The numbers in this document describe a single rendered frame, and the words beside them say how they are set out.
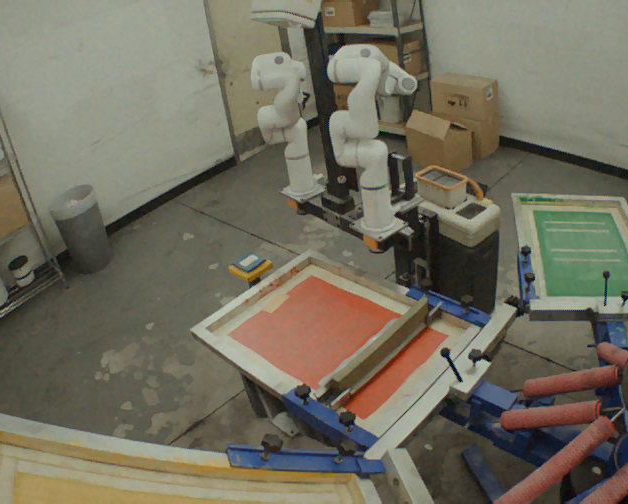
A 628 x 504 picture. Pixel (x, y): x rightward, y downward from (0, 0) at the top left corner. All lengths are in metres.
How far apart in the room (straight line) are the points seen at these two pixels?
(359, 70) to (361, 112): 0.14
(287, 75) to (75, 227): 2.84
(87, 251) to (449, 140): 3.26
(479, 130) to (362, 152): 3.39
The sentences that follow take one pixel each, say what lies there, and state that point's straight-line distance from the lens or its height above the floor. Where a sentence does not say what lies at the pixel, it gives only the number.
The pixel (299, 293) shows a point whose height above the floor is 0.95.
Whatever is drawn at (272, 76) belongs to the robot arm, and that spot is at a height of 1.68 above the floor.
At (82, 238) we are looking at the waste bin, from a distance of 4.36.
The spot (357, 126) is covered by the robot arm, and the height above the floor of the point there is 1.52.
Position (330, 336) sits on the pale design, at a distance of 1.70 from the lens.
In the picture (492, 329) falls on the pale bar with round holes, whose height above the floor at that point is 1.04.
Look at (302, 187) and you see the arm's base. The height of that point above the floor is 1.17.
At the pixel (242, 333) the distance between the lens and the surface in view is 1.78.
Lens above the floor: 2.08
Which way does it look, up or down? 32 degrees down
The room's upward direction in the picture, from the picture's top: 10 degrees counter-clockwise
